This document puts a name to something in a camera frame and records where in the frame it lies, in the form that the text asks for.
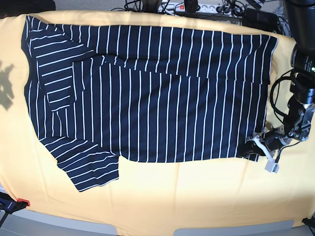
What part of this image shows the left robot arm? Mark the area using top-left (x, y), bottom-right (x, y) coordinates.
top-left (237, 0), bottom-right (315, 162)

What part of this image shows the black power adapter box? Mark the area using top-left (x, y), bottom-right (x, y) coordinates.
top-left (242, 8), bottom-right (278, 28)

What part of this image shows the yellow table cloth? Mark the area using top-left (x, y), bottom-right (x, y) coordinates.
top-left (0, 15), bottom-right (315, 236)

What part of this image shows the navy white striped T-shirt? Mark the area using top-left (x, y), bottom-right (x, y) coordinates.
top-left (21, 16), bottom-right (278, 192)

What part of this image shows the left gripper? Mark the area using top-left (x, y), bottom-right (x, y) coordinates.
top-left (240, 130), bottom-right (292, 160)

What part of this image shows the blue red table clamp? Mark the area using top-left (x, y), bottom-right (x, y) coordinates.
top-left (0, 192), bottom-right (30, 226)

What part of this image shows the white power strip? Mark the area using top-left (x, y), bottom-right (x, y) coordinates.
top-left (157, 0), bottom-right (244, 16)

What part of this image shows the black clamp right corner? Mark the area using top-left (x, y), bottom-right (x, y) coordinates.
top-left (302, 216), bottom-right (315, 228)

